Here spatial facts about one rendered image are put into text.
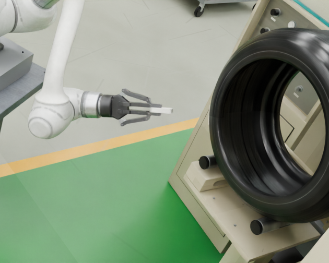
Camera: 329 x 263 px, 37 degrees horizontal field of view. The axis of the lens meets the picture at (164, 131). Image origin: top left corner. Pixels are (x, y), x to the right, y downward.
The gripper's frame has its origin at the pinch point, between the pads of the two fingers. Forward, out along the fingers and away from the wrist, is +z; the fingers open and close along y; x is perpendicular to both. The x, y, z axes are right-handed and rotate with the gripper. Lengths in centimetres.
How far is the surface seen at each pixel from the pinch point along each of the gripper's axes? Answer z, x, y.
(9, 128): -103, -97, 32
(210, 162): 17.1, 1.5, 15.7
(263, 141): 34.2, -14.9, 10.5
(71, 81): -92, -165, 10
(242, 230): 29.1, 6.9, 35.7
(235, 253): 28, -37, 63
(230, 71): 21.5, 7.8, -14.5
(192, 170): 11.3, -2.2, 20.1
